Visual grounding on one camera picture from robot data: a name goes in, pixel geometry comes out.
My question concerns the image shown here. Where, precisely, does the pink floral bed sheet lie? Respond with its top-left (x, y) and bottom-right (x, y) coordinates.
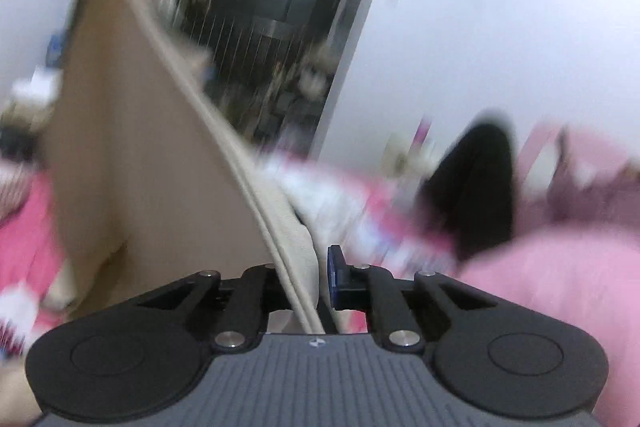
top-left (1, 157), bottom-right (456, 360)

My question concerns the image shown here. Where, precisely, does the pink quilted pillow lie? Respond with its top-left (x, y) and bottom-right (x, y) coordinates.
top-left (457, 124), bottom-right (639, 426)

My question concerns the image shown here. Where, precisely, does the black garment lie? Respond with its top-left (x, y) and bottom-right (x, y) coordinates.
top-left (414, 119), bottom-right (515, 265)

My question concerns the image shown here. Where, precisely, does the beige jacket with black trim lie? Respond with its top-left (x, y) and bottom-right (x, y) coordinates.
top-left (44, 0), bottom-right (345, 334)

